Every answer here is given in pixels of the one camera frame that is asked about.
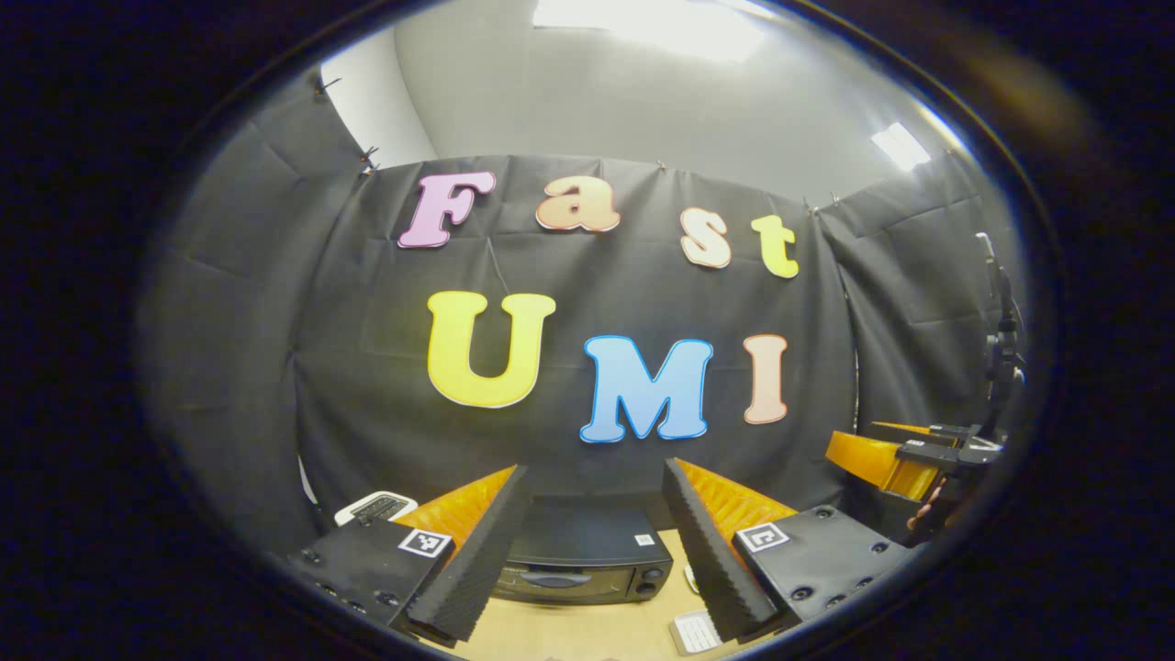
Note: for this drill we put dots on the large ceiling light panel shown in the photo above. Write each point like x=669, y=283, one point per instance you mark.
x=652, y=23

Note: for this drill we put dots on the black tripod stand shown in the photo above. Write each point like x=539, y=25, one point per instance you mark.
x=1002, y=349

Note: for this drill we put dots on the small ceiling light panel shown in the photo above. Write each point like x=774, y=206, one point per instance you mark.
x=900, y=147

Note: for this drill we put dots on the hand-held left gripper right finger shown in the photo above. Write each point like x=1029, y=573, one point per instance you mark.
x=707, y=560

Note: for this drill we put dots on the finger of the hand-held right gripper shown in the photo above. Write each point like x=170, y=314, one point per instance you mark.
x=913, y=431
x=881, y=464

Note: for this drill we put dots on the white toaster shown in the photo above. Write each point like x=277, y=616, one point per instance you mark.
x=376, y=507

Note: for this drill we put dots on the black electric oven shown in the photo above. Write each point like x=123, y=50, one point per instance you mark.
x=587, y=551

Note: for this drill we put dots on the white divided plate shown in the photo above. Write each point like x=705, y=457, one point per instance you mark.
x=691, y=578

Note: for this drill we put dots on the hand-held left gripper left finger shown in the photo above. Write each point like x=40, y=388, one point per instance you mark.
x=477, y=560

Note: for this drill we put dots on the black backdrop cloth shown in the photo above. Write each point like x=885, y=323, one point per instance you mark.
x=569, y=275

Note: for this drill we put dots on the white rectangular tray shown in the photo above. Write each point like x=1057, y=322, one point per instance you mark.
x=693, y=633

